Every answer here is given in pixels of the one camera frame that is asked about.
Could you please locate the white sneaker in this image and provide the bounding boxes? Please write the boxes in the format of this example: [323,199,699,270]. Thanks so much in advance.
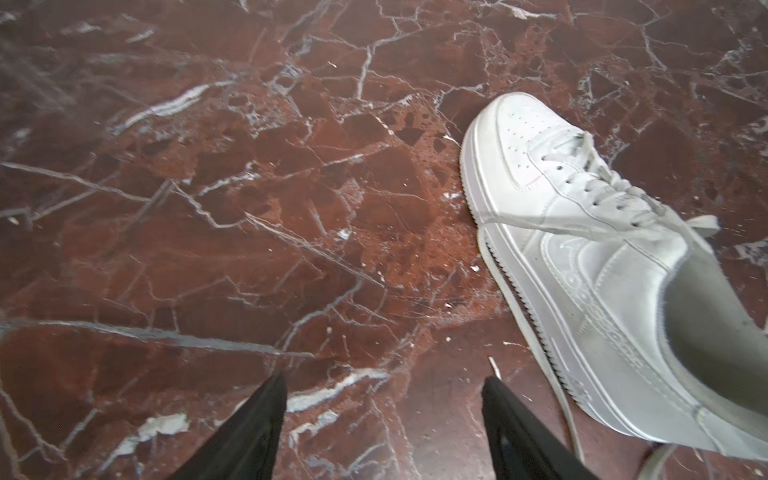
[460,93,767,460]

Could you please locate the white shoelace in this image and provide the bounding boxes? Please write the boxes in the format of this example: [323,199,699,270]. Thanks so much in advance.
[461,119,725,453]

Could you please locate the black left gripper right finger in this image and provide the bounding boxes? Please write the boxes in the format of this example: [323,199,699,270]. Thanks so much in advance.
[482,376,596,480]

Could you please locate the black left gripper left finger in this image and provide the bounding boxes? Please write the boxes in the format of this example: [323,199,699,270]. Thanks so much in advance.
[170,373,287,480]

